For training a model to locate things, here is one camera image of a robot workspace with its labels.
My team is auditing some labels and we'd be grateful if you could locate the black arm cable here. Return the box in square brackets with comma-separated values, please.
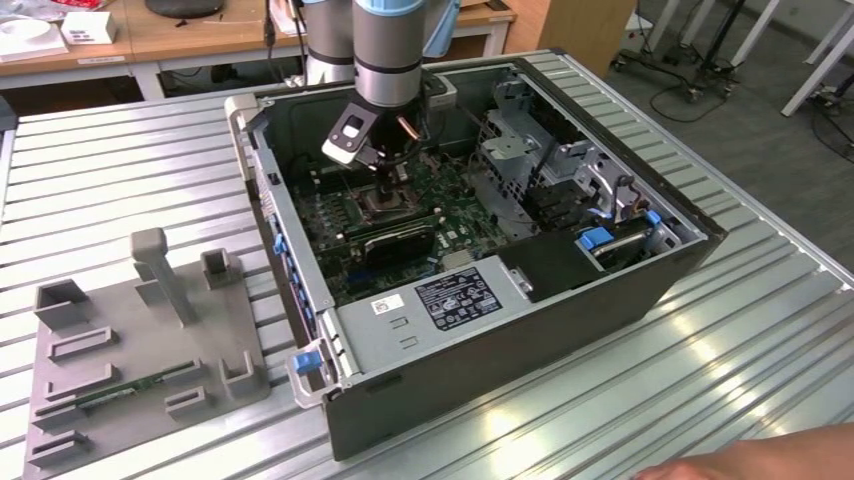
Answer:
[263, 0, 306, 86]

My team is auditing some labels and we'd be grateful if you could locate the wooden desk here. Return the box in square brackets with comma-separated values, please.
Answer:
[0, 0, 520, 76]

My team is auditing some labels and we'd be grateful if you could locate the black PC case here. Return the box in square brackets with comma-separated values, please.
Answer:
[223, 47, 729, 464]

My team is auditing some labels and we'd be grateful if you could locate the silver CPU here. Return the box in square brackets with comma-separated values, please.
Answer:
[374, 188, 410, 211]

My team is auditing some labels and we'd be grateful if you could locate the blue disk carrier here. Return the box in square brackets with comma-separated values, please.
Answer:
[574, 227, 653, 274]

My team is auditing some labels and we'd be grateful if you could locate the grey metal drive cage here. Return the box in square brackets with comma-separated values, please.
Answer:
[466, 69, 602, 241]

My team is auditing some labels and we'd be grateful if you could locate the black wheeled stand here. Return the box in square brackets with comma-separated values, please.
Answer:
[610, 0, 749, 104]

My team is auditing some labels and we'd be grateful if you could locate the green motherboard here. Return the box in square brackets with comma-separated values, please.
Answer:
[286, 149, 516, 301]

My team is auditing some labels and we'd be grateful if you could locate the green RAM stick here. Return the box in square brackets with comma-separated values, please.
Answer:
[37, 362, 202, 416]

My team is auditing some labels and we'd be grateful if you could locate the grey parts rack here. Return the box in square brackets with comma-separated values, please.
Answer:
[23, 227, 275, 476]

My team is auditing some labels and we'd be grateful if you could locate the white table frame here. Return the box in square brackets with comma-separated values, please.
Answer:
[626, 0, 782, 69]

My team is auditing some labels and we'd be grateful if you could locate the black round object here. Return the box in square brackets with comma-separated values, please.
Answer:
[145, 0, 226, 17]

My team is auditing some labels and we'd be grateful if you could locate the grey power supply unit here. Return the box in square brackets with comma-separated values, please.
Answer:
[330, 254, 536, 376]

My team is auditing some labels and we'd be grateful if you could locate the white table leg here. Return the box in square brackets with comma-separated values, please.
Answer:
[780, 0, 854, 119]

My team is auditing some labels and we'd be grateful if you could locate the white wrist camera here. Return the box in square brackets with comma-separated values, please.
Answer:
[321, 102, 379, 164]

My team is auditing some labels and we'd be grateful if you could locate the white cardboard box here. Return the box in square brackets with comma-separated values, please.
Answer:
[59, 10, 119, 46]

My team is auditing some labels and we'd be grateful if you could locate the white foam tray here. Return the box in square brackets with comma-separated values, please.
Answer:
[0, 17, 69, 64]

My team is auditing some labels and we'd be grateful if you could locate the wooden cabinet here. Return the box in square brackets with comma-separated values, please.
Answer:
[537, 0, 636, 79]

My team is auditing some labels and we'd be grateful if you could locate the metal CPU socket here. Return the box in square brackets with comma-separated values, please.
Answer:
[351, 179, 422, 226]

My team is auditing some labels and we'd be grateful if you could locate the black graphics card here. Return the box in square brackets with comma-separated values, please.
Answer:
[346, 219, 440, 274]

